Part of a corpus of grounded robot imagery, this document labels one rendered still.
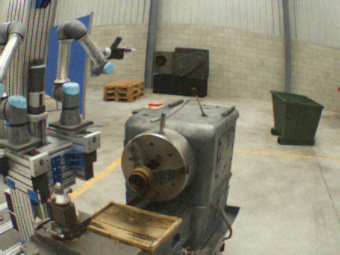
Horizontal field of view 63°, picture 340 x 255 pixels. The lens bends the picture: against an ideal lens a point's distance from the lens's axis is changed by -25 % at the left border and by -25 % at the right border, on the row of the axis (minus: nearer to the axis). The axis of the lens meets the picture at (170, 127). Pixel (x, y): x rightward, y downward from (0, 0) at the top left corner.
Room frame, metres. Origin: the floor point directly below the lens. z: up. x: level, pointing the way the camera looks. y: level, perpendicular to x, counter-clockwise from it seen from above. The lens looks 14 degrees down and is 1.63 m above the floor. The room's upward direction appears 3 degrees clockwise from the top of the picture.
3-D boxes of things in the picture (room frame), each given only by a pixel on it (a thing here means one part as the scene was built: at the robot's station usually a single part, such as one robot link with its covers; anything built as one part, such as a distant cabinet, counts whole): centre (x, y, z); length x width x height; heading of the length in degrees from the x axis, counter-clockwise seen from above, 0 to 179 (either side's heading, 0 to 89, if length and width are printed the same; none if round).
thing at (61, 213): (0.97, 0.35, 1.07); 0.07 x 0.07 x 0.10; 68
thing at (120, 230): (1.26, 0.15, 0.89); 0.36 x 0.30 x 0.04; 68
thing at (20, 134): (1.46, 0.79, 1.21); 0.15 x 0.15 x 0.10
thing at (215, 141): (1.89, -0.09, 1.06); 0.59 x 0.48 x 0.39; 158
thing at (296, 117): (6.13, -2.46, 0.43); 1.34 x 0.94 x 0.85; 177
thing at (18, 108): (1.46, 0.79, 1.33); 0.13 x 0.12 x 0.14; 88
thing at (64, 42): (2.01, 0.69, 1.54); 0.15 x 0.12 x 0.55; 45
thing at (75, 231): (0.99, 0.35, 0.99); 0.20 x 0.10 x 0.05; 158
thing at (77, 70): (7.92, 2.83, 1.18); 4.12 x 0.80 x 2.35; 36
